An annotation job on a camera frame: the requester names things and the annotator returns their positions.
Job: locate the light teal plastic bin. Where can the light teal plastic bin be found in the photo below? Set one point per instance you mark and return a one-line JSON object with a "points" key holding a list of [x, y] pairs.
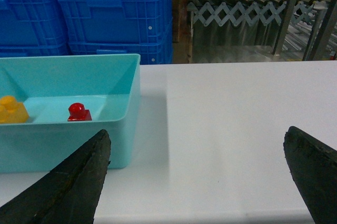
{"points": [[107, 85]]}

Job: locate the blue crate upper right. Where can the blue crate upper right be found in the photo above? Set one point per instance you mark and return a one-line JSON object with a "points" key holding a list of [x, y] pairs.
{"points": [[117, 21]]}

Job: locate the expandable roller conveyor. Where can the expandable roller conveyor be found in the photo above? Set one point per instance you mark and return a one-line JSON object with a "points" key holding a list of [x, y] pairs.
{"points": [[240, 31]]}

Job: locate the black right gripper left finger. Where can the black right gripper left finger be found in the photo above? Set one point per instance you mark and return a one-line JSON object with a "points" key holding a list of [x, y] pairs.
{"points": [[70, 192]]}

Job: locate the blue crate lower middle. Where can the blue crate lower middle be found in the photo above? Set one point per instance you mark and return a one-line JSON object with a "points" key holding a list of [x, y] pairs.
{"points": [[35, 51]]}

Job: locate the red toy block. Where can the red toy block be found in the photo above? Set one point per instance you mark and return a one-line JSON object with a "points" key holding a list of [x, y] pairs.
{"points": [[78, 112]]}

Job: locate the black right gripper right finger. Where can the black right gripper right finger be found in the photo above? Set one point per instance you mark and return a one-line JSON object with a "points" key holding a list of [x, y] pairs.
{"points": [[312, 166]]}

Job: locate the blue crate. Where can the blue crate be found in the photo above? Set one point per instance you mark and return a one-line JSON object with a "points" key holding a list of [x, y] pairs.
{"points": [[117, 21], [151, 54], [32, 23], [35, 51]]}

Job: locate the blue crate upper middle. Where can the blue crate upper middle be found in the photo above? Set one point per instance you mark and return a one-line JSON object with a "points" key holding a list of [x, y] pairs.
{"points": [[32, 23]]}

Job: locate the yellow toy block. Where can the yellow toy block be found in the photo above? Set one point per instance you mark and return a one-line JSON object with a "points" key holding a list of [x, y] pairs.
{"points": [[12, 111]]}

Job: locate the blue crate lower right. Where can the blue crate lower right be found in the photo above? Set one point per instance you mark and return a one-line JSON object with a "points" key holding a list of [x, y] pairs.
{"points": [[151, 54]]}

